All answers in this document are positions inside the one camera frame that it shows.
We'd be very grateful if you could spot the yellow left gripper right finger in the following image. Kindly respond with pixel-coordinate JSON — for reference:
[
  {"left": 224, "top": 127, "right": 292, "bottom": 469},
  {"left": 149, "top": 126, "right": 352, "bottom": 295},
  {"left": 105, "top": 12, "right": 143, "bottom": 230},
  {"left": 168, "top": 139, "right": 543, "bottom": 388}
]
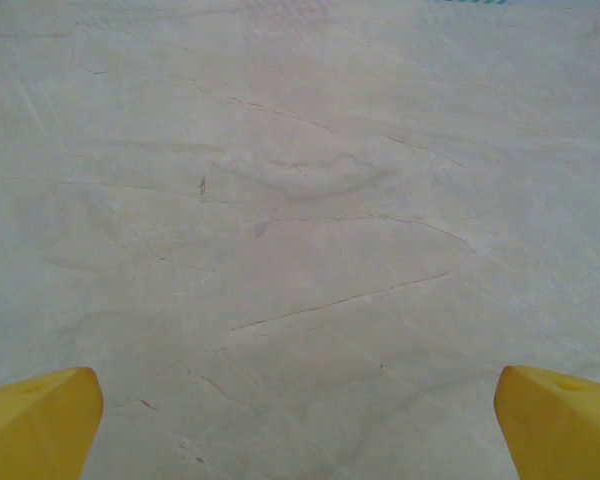
[{"left": 494, "top": 365, "right": 600, "bottom": 480}]

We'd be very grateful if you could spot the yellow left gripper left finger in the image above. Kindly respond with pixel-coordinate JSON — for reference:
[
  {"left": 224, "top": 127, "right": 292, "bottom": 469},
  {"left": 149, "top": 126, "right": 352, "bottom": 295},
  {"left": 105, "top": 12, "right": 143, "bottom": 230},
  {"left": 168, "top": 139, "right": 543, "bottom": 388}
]
[{"left": 0, "top": 367, "right": 104, "bottom": 480}]

